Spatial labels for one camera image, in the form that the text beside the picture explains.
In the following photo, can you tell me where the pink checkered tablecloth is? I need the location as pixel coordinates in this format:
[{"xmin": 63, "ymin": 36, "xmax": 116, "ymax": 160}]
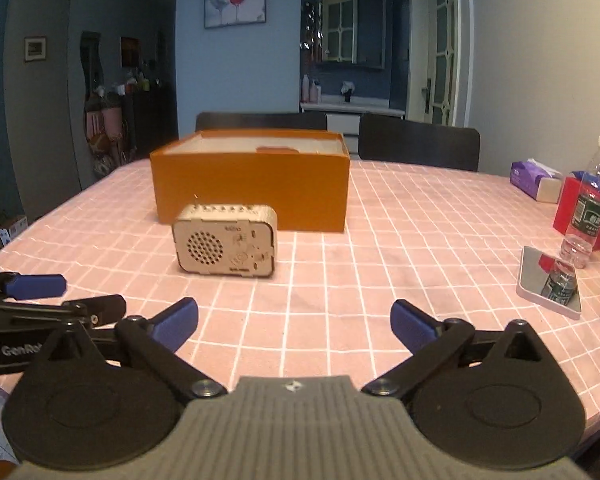
[{"xmin": 0, "ymin": 161, "xmax": 600, "ymax": 431}]

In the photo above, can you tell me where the small table mirror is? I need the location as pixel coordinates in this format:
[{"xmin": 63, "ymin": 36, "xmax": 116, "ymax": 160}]
[{"xmin": 516, "ymin": 246, "xmax": 582, "ymax": 320}]

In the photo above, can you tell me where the wooden radio speaker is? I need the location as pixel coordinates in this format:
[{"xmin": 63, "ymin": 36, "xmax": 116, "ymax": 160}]
[{"xmin": 172, "ymin": 204, "xmax": 277, "ymax": 278}]

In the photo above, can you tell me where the clear plastic water bottle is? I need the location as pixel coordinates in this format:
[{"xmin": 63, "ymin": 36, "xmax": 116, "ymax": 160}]
[{"xmin": 559, "ymin": 136, "xmax": 600, "ymax": 269}]

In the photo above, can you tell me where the purple tissue pack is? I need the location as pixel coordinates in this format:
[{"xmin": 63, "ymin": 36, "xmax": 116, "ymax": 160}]
[{"xmin": 509, "ymin": 158, "xmax": 564, "ymax": 204}]

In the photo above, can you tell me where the red box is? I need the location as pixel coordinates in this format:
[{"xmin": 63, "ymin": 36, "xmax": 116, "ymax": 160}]
[{"xmin": 553, "ymin": 171, "xmax": 600, "ymax": 252}]

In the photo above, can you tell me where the black chair right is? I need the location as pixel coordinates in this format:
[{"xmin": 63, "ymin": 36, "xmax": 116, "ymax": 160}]
[{"xmin": 358, "ymin": 114, "xmax": 481, "ymax": 172}]

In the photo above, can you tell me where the black chair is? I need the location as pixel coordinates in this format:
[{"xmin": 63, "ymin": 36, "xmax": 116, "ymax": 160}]
[
  {"xmin": 195, "ymin": 112, "xmax": 328, "ymax": 131},
  {"xmin": 358, "ymin": 114, "xmax": 481, "ymax": 172}
]

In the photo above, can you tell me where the white drawer cabinet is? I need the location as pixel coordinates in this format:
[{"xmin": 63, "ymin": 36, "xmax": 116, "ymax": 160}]
[{"xmin": 300, "ymin": 96, "xmax": 406, "ymax": 158}]

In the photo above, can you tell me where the black chair left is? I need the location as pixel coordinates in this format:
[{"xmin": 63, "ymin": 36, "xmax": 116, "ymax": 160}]
[{"xmin": 195, "ymin": 112, "xmax": 328, "ymax": 131}]

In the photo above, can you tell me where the white framed door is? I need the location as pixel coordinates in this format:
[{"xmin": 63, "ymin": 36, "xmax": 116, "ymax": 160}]
[{"xmin": 406, "ymin": 0, "xmax": 474, "ymax": 127}]

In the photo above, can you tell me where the small framed wall picture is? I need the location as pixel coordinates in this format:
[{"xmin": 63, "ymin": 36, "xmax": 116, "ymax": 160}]
[{"xmin": 23, "ymin": 36, "xmax": 47, "ymax": 63}]

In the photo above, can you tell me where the white framed wall mirror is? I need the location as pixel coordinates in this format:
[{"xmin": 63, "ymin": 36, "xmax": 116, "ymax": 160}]
[{"xmin": 318, "ymin": 0, "xmax": 387, "ymax": 70}]

